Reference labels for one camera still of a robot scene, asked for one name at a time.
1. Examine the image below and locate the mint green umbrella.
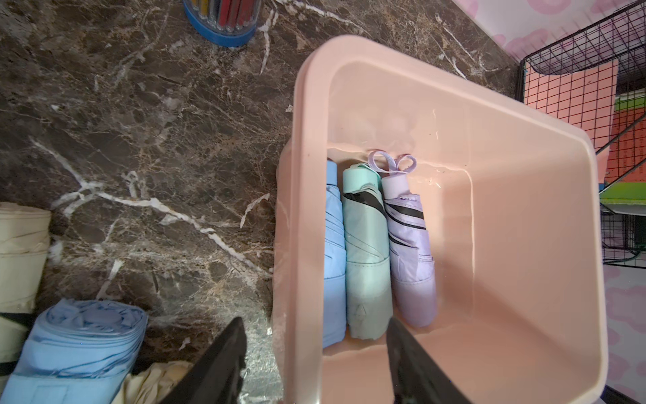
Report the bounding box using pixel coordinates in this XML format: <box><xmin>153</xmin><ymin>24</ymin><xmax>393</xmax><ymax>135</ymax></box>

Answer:
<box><xmin>342</xmin><ymin>163</ymin><xmax>393</xmax><ymax>340</ymax></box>

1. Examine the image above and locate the pink plastic storage box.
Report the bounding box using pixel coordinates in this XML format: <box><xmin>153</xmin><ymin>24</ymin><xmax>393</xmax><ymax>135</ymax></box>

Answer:
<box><xmin>272</xmin><ymin>35</ymin><xmax>608</xmax><ymax>403</ymax></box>

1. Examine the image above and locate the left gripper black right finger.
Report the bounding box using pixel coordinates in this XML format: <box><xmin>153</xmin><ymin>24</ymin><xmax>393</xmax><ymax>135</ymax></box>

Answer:
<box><xmin>386</xmin><ymin>317</ymin><xmax>471</xmax><ymax>404</ymax></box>

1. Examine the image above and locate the black wire desk organizer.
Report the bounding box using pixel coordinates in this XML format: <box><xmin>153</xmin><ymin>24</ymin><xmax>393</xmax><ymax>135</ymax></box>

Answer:
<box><xmin>516</xmin><ymin>1</ymin><xmax>645</xmax><ymax>269</ymax></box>

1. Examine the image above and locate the light blue umbrella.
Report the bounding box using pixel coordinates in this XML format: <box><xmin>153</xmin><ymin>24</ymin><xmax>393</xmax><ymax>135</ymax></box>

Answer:
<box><xmin>322</xmin><ymin>160</ymin><xmax>347</xmax><ymax>348</ymax></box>

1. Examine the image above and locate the pink folder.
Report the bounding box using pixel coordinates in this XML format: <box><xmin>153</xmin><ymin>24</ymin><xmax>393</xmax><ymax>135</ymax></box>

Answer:
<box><xmin>523</xmin><ymin>61</ymin><xmax>619</xmax><ymax>189</ymax></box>

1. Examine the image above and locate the lavender umbrella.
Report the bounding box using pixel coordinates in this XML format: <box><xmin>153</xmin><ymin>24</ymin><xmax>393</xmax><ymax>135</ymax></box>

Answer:
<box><xmin>368</xmin><ymin>150</ymin><xmax>437</xmax><ymax>328</ymax></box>

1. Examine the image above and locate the green red book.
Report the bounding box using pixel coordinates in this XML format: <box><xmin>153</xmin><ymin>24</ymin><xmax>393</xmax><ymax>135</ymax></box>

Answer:
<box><xmin>600</xmin><ymin>89</ymin><xmax>645</xmax><ymax>210</ymax></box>

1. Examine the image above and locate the beige folded umbrella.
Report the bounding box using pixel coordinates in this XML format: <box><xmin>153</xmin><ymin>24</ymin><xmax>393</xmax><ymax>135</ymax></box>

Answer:
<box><xmin>112</xmin><ymin>361</ymin><xmax>193</xmax><ymax>404</ymax></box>

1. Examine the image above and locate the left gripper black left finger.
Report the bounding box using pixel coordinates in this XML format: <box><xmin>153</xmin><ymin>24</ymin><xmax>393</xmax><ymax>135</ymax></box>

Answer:
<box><xmin>161</xmin><ymin>317</ymin><xmax>247</xmax><ymax>404</ymax></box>

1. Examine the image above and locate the colored pencil tube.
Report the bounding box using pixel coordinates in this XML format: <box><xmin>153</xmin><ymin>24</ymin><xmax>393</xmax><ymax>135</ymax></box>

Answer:
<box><xmin>183</xmin><ymin>0</ymin><xmax>262</xmax><ymax>48</ymax></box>

